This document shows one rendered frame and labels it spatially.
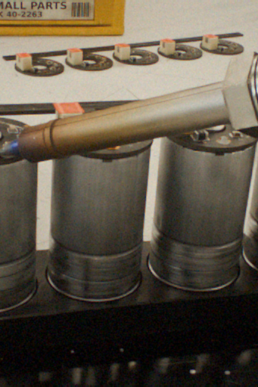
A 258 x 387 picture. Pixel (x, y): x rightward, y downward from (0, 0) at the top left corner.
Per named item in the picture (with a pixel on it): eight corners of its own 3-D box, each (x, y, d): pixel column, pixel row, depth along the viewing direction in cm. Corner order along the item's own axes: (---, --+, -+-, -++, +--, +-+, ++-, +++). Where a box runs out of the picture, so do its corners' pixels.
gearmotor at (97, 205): (148, 324, 22) (166, 146, 20) (56, 335, 21) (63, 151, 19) (123, 273, 24) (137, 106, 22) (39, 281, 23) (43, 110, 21)
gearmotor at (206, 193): (247, 314, 23) (275, 140, 20) (161, 323, 22) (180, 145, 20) (215, 264, 25) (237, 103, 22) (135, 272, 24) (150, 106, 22)
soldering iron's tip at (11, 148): (-6, 166, 19) (28, 159, 18) (-14, 145, 19) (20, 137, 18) (7, 159, 19) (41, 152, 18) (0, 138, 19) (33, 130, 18)
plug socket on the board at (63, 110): (92, 139, 20) (94, 113, 20) (57, 140, 20) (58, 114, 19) (85, 126, 21) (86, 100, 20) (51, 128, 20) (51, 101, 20)
